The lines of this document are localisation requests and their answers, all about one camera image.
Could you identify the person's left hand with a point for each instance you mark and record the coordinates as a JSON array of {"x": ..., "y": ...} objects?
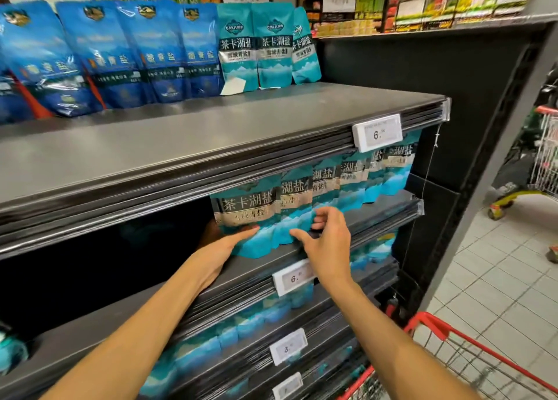
[{"x": 213, "y": 258}]

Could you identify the person's right hand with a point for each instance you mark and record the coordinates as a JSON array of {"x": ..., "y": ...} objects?
[{"x": 331, "y": 247}]

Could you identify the person's right thumb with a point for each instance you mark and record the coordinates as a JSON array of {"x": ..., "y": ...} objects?
[{"x": 303, "y": 240}]

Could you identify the person's left thumb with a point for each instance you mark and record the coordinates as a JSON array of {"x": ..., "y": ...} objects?
[{"x": 242, "y": 236}]

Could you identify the teal salt pouch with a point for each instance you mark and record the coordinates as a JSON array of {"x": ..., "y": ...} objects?
[
  {"x": 305, "y": 46},
  {"x": 248, "y": 203},
  {"x": 296, "y": 195},
  {"x": 273, "y": 42},
  {"x": 237, "y": 46}
]

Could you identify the person's right forearm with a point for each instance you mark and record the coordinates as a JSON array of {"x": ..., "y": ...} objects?
[{"x": 392, "y": 347}]

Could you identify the person's left forearm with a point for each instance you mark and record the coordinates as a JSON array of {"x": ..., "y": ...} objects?
[{"x": 130, "y": 343}]

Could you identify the white electronic price tag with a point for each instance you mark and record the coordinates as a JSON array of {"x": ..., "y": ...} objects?
[
  {"x": 287, "y": 387},
  {"x": 287, "y": 347},
  {"x": 377, "y": 133},
  {"x": 293, "y": 278}
]

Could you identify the row of teal salt packets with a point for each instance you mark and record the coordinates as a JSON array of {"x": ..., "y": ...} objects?
[{"x": 348, "y": 177}]

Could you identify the row of blue-teal packets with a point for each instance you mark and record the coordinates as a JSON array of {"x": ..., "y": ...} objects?
[{"x": 196, "y": 351}]

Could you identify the small white paper tag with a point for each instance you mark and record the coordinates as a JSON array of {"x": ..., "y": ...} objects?
[{"x": 233, "y": 87}]

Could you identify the dark blue salt bag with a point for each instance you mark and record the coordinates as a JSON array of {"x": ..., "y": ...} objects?
[
  {"x": 13, "y": 103},
  {"x": 39, "y": 55},
  {"x": 159, "y": 51},
  {"x": 104, "y": 51},
  {"x": 202, "y": 51}
]

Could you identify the black shelf side panel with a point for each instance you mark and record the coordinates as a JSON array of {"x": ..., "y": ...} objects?
[{"x": 471, "y": 107}]

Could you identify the background shelf with goods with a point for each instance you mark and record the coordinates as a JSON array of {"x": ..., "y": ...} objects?
[{"x": 348, "y": 20}]

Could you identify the shopping cart with yellow base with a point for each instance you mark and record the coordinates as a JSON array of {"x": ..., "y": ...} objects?
[{"x": 545, "y": 160}]

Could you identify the teal packet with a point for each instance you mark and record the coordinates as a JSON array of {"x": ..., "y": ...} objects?
[{"x": 11, "y": 351}]

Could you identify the grey upper shelf board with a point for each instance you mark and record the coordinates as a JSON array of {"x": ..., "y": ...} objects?
[{"x": 479, "y": 24}]

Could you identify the row of boxed goods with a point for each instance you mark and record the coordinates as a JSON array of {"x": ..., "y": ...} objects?
[{"x": 462, "y": 5}]

